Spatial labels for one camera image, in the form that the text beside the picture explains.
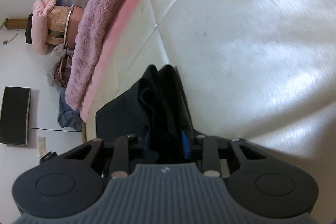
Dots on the black pants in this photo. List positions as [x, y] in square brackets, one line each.
[154, 111]

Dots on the black wall television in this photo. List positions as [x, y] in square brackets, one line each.
[15, 115]

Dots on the white gauze cloth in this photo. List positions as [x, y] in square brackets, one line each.
[53, 64]

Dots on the pink plastic storage bin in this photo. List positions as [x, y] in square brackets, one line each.
[73, 19]

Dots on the blue grey clothes pile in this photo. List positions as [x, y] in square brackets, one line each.
[67, 117]

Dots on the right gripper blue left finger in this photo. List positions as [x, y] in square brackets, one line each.
[122, 155]

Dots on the pink bed sheet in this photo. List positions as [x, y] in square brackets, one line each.
[110, 41]

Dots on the fluffy pink blanket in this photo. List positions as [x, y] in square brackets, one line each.
[97, 17]

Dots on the pink pillow stack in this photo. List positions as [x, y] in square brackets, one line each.
[37, 29]

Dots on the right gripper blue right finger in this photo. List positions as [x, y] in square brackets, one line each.
[207, 155]

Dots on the brown patterned bag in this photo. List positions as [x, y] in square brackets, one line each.
[57, 23]

